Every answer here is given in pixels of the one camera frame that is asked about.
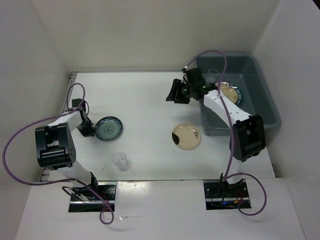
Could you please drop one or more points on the clear plastic cup on table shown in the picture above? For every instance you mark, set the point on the clear plastic cup on table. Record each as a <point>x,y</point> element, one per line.
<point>121,161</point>

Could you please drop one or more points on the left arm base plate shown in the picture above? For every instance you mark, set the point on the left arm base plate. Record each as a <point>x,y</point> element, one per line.
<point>82,200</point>

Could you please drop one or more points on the beige dish with flowers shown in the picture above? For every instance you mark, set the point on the beige dish with flowers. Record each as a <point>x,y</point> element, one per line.
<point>229,92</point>

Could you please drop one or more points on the blue floral green dish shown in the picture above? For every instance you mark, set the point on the blue floral green dish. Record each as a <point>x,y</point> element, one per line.
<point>108,128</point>

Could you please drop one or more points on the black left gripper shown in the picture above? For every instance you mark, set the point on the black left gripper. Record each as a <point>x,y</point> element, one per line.
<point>90,132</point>

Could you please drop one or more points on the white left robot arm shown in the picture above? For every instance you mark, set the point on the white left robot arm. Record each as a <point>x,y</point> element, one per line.
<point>56,151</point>

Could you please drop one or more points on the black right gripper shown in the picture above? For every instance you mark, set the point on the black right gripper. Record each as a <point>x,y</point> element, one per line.
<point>177,84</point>

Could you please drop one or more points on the clear plastic cup in bin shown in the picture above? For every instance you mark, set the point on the clear plastic cup in bin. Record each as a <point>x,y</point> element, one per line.
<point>212,75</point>

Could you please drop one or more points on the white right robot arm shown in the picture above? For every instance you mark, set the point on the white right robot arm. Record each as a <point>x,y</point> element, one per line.
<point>247,133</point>

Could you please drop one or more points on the grey plastic bin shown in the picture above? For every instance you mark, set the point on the grey plastic bin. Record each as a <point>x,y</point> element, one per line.
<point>244,71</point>

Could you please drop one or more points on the beige dish with dark spot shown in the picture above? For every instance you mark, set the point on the beige dish with dark spot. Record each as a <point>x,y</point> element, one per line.
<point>186,136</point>

